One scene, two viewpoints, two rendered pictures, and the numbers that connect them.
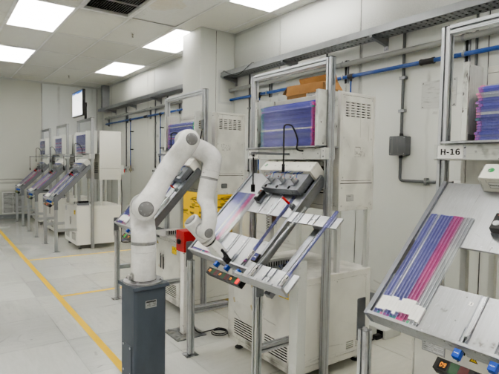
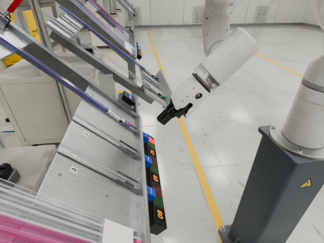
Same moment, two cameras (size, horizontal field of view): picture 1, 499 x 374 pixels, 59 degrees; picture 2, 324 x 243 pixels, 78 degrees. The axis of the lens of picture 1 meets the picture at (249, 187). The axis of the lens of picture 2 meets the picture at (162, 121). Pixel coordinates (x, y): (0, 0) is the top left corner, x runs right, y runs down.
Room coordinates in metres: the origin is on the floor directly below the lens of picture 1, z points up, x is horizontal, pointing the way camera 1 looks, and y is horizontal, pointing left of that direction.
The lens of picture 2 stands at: (2.79, 0.36, 1.10)
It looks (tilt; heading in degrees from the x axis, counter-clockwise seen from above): 33 degrees down; 208
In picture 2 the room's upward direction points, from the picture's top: straight up
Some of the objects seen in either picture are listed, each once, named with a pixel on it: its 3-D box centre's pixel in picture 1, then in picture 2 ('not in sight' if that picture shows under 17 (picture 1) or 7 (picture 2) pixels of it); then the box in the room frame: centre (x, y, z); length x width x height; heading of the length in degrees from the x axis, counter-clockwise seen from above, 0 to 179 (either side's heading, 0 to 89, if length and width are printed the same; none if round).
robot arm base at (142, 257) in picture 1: (143, 262); (313, 114); (2.13, 0.51, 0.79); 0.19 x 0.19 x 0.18
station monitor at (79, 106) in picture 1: (82, 105); not in sight; (6.67, 2.53, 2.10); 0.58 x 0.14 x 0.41; 35
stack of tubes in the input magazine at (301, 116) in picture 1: (292, 125); not in sight; (2.81, -0.26, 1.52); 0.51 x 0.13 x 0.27; 35
